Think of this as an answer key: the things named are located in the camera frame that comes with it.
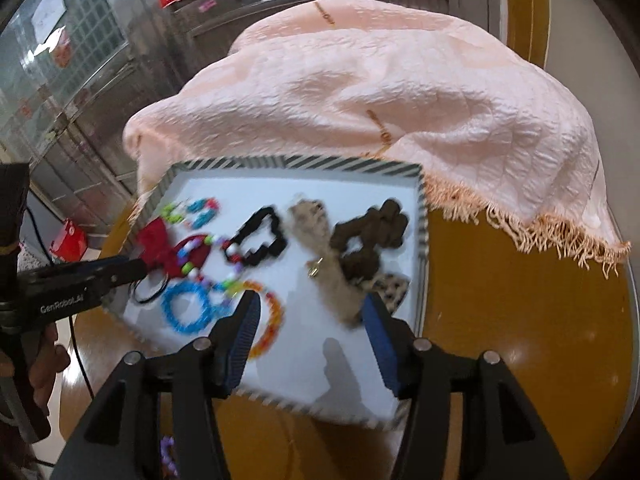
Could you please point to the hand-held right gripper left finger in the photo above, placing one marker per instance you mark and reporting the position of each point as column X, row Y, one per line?
column 240, row 345

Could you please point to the metal folding gate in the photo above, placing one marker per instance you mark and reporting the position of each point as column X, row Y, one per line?
column 100, row 75

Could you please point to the beige furry scrunchie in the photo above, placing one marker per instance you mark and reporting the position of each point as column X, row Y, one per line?
column 330, row 285

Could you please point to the leopard print scrunchie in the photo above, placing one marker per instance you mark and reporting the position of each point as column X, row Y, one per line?
column 390, row 287

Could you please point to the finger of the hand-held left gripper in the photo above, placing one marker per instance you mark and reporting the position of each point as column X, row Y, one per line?
column 125, row 272

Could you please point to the person's left hand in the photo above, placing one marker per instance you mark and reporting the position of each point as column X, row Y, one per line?
column 47, row 360

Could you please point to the red box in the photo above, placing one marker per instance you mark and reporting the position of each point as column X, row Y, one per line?
column 70, row 242

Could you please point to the red hair bow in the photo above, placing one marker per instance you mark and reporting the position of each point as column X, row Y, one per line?
column 160, row 247

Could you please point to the striped box with white inside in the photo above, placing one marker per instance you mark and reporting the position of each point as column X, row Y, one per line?
column 300, row 350

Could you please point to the white paper notice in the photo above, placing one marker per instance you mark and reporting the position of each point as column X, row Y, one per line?
column 47, row 14

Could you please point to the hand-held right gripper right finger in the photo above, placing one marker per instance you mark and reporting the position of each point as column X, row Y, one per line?
column 382, row 350

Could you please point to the brown scrunchie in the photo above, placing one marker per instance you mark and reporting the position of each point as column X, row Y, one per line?
column 360, row 260

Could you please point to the red window decoration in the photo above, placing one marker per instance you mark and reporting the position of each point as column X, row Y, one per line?
column 62, row 49

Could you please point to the black scrunchie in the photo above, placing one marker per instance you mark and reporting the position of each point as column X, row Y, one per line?
column 275, row 247

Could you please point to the pink fringed blanket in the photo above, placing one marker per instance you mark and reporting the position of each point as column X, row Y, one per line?
column 375, row 85

